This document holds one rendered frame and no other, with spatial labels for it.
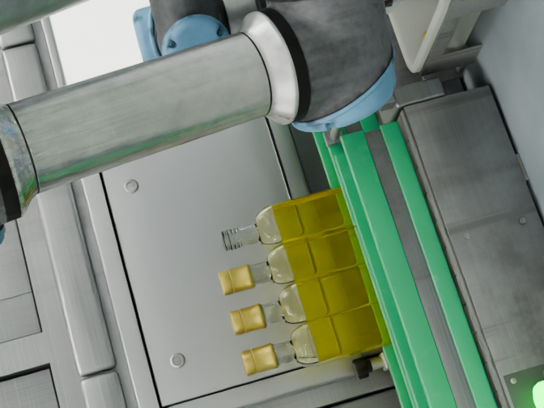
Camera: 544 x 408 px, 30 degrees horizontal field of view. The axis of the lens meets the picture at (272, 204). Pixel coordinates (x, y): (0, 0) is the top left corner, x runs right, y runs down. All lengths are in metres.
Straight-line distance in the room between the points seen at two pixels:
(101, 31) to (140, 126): 0.78
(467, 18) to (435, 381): 0.45
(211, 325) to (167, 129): 0.64
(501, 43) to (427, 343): 0.39
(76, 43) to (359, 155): 0.57
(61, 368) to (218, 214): 0.33
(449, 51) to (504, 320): 0.36
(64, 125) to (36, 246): 0.71
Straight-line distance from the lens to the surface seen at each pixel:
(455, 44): 1.36
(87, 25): 1.71
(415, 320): 1.29
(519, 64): 1.30
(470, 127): 1.36
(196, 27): 1.12
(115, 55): 1.68
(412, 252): 1.31
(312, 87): 0.98
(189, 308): 1.54
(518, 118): 1.34
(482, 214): 1.32
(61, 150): 0.91
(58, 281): 1.57
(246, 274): 1.40
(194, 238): 1.56
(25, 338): 1.58
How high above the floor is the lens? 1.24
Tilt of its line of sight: 7 degrees down
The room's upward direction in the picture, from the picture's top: 105 degrees counter-clockwise
